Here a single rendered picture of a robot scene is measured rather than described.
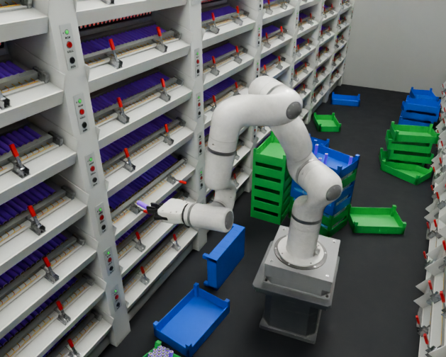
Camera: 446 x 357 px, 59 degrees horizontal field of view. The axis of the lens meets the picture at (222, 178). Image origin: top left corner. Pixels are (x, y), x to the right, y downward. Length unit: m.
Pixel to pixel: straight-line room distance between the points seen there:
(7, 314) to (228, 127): 0.85
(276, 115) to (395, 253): 1.49
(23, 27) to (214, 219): 0.76
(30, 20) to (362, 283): 1.83
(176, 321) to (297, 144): 1.03
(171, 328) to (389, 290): 1.09
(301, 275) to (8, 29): 1.26
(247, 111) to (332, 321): 1.16
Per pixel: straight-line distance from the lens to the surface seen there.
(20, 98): 1.19
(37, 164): 1.26
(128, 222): 1.63
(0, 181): 1.21
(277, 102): 1.15
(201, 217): 1.33
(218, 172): 1.22
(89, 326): 1.79
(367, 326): 2.02
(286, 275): 1.65
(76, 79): 1.27
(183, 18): 1.77
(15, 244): 1.30
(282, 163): 2.27
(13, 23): 1.14
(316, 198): 1.42
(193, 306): 1.99
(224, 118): 1.16
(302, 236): 1.59
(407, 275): 2.34
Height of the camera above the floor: 1.48
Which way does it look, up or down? 30 degrees down
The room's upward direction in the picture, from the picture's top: straight up
